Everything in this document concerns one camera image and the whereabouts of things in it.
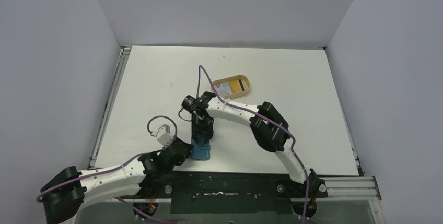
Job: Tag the grey VIP card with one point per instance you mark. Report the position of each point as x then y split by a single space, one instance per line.
224 89

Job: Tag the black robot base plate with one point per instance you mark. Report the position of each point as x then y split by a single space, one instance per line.
233 193

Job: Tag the teal leather card holder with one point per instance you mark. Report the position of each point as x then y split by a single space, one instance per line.
201 151

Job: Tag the aluminium frame rail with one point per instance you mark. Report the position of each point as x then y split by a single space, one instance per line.
119 69

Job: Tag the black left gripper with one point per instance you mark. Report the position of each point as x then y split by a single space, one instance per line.
189 146

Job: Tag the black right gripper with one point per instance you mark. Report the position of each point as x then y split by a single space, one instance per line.
201 137

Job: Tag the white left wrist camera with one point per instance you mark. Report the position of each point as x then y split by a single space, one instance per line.
164 135

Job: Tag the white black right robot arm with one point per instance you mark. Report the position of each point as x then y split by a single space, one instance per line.
268 127

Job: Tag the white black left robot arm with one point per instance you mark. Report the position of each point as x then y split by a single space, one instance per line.
72 190

